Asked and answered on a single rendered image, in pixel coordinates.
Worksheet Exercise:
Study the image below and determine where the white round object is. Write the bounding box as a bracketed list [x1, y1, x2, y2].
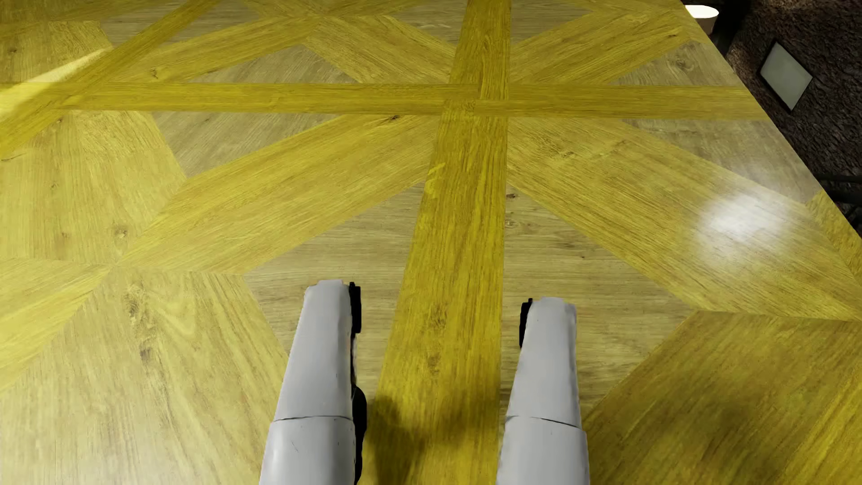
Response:
[683, 3, 721, 35]

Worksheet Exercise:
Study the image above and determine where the grey flat square panel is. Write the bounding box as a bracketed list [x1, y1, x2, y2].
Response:
[759, 42, 814, 111]

